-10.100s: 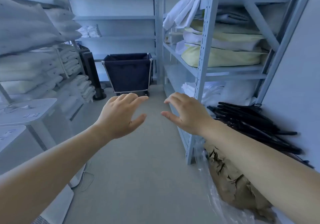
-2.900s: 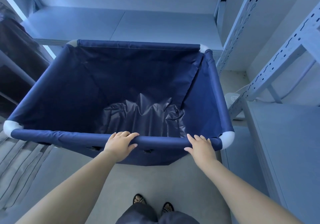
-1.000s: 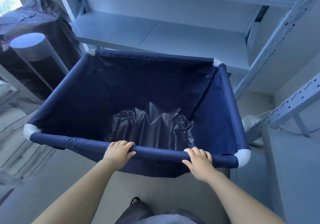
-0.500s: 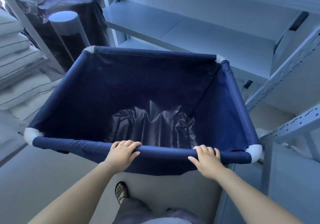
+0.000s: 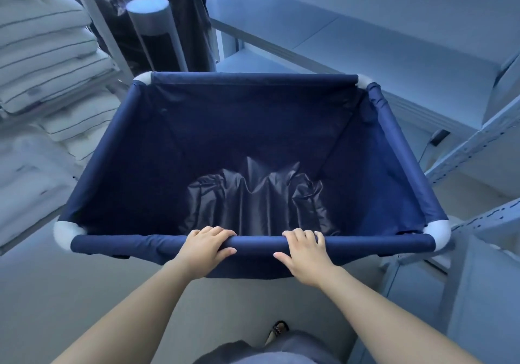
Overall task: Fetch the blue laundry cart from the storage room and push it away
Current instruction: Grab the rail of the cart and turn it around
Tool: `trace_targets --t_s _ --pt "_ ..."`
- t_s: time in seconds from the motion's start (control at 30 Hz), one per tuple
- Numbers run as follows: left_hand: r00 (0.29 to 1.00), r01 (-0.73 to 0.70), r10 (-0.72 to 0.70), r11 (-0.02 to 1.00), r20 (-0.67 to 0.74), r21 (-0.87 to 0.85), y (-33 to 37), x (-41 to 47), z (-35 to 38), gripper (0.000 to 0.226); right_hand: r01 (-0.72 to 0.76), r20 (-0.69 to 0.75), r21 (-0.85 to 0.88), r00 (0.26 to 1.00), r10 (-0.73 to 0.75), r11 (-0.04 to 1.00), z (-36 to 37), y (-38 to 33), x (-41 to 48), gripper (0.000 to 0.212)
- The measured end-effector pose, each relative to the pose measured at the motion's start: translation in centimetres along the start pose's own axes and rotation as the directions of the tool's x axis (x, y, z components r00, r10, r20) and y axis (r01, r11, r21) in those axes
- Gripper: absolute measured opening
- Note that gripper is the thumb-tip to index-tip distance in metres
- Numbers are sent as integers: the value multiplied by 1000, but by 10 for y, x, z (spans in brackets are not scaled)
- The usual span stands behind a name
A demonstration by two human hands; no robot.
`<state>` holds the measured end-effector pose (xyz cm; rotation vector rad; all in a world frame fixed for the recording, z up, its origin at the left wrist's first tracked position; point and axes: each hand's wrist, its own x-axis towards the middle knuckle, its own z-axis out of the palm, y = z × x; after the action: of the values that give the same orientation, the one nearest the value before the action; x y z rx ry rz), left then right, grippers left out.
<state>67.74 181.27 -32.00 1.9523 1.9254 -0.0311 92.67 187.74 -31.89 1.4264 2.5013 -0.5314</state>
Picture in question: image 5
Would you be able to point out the person's left hand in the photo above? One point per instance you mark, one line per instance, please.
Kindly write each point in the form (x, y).
(203, 252)

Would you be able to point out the person's right hand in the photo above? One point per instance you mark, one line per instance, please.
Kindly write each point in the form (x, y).
(308, 258)

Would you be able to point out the navy fabric laundry cart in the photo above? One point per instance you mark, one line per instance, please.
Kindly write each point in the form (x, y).
(243, 132)

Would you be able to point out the person's left forearm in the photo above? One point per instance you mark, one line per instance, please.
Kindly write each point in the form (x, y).
(142, 319)

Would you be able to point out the person's right forearm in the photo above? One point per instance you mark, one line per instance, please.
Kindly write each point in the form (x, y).
(386, 323)

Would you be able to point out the person's grey trousers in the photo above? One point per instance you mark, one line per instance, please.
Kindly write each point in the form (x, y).
(284, 351)

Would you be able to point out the black woven sandal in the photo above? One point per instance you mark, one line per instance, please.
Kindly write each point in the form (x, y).
(278, 329)

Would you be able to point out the grey metal shelving rack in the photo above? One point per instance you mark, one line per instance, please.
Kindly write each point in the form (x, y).
(365, 42)
(479, 294)

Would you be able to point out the black plastic bag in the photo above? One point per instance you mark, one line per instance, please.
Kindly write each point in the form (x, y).
(191, 18)

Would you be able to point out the grey black tower fan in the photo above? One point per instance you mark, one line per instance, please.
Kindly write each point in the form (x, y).
(150, 18)

